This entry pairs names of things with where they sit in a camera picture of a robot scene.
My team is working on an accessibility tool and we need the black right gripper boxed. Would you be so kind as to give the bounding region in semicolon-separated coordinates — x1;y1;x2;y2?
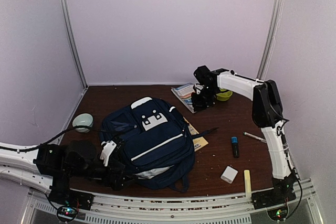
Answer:
192;85;218;111

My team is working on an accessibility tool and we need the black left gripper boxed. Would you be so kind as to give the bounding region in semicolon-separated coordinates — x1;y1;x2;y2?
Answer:
66;156;138;191

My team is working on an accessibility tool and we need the blue striped reader book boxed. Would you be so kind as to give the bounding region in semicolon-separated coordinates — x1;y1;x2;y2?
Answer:
171;83;196;114

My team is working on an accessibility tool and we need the navy blue student backpack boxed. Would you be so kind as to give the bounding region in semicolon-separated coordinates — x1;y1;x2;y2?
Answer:
96;96;219;193

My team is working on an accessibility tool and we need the yellow pink spine paperback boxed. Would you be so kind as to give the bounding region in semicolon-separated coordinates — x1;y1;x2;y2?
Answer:
184;118;208;151

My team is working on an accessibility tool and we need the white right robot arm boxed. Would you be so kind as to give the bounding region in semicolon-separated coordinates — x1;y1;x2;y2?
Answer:
192;66;297;206

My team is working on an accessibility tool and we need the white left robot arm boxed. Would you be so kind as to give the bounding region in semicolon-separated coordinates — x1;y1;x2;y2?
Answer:
1;131;137;210

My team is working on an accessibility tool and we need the lime green plastic bowl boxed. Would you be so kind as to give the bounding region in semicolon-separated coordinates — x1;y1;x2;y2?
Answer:
216;90;233;102

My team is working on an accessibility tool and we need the blue black highlighter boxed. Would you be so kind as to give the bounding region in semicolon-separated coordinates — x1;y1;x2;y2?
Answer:
231;136;239;158

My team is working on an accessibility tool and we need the pale green ceramic bowl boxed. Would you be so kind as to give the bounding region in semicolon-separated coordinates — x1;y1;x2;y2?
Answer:
72;113;93;133

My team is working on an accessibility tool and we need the grey marker pen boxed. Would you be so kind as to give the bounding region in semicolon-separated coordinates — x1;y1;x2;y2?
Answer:
243;132;267;143

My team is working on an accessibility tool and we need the white charger box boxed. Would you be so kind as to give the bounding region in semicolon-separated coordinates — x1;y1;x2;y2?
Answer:
220;166;238;184

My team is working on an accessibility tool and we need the pale yellow highlighter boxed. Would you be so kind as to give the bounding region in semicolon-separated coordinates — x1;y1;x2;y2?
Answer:
244;169;252;198

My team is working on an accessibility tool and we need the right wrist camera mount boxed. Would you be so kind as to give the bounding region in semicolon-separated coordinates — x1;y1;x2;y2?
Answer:
193;83;204;95

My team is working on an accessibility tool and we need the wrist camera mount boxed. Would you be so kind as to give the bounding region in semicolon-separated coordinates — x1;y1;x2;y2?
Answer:
193;83;204;95
99;141;117;167

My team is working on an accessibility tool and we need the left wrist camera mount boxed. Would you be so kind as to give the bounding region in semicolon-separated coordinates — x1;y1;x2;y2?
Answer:
99;141;117;167

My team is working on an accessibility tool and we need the right aluminium corner post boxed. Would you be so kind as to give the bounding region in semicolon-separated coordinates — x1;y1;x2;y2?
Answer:
256;0;284;80

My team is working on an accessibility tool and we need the aluminium corner post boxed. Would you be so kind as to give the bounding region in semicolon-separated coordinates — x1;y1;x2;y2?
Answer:
256;0;284;80
60;0;88;90

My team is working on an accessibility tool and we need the left aluminium corner post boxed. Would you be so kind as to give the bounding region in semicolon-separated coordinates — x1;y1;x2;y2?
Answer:
60;0;88;90

